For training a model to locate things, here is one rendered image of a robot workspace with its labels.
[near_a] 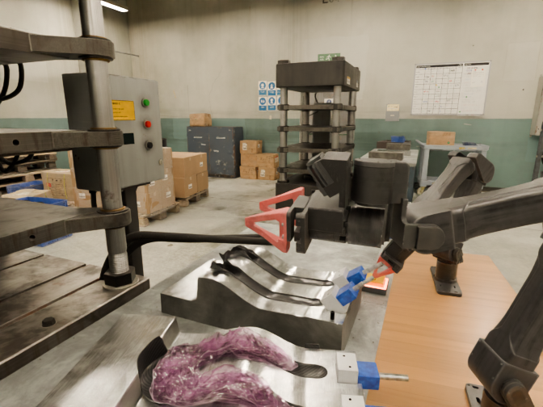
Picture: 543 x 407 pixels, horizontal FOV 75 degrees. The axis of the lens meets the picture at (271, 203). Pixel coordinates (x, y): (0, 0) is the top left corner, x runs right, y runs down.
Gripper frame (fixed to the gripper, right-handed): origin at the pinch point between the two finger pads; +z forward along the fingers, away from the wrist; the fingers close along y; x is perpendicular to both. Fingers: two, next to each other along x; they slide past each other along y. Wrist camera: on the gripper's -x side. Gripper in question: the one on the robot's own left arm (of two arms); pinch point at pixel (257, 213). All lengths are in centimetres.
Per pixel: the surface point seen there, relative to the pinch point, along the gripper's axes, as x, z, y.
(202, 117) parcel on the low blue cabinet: 106, 383, -646
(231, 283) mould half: 29.1, 15.2, -17.5
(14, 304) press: 43, 82, -6
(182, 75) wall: 23, 466, -717
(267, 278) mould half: 33.3, 9.3, -27.6
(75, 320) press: 42, 58, -6
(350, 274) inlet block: 29.3, -12.6, -29.7
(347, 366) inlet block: 29.5, -15.8, -0.9
